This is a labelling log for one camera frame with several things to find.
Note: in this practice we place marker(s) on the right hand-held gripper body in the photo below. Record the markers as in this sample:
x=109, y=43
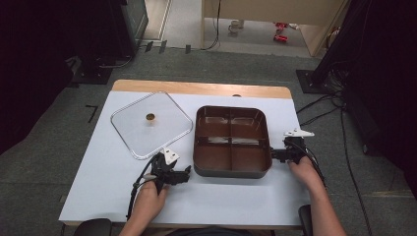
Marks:
x=295, y=149

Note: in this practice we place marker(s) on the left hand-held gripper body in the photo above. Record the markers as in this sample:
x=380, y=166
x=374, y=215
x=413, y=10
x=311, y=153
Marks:
x=164, y=173

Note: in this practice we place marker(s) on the clear square lid gold knob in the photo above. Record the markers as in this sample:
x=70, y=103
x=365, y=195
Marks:
x=150, y=131

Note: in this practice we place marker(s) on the brown divided tray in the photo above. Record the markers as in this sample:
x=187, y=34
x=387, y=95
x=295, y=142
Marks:
x=231, y=144

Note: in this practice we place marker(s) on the person's right hand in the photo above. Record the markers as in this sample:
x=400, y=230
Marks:
x=305, y=172

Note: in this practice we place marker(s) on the person's left hand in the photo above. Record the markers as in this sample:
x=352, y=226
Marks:
x=149, y=201

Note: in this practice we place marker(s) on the white table sheet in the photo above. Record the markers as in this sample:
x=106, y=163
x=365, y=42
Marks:
x=108, y=183

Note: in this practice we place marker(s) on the person's dark clothing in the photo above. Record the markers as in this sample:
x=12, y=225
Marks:
x=209, y=232

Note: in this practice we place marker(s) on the black chair armrest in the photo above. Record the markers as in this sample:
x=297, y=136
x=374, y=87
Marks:
x=93, y=227
x=305, y=219

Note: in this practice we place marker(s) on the dark curtain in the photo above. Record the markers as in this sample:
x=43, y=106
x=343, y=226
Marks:
x=383, y=82
x=32, y=65

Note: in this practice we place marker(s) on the red tool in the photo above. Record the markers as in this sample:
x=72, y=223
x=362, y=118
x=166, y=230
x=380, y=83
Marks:
x=280, y=36

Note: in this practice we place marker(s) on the black cabinet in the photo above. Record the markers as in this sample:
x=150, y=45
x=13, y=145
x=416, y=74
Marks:
x=132, y=23

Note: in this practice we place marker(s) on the black stand base plate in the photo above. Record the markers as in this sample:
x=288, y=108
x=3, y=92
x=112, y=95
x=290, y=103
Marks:
x=309, y=82
x=91, y=73

